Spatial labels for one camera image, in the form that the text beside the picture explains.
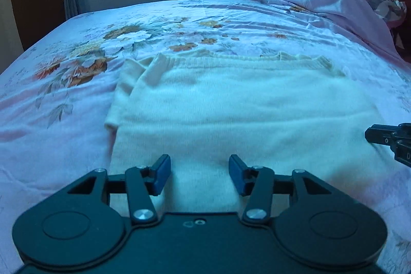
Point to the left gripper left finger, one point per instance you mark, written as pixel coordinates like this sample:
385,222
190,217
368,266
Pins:
86,223

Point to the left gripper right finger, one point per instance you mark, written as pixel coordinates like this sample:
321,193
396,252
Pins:
310,224

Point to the cream knit sweater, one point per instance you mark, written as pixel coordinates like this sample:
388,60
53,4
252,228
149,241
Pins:
282,112

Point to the floral pink bed sheet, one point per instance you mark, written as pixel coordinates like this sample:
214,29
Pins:
56,96

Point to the pink blanket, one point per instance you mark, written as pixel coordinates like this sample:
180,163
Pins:
370,20

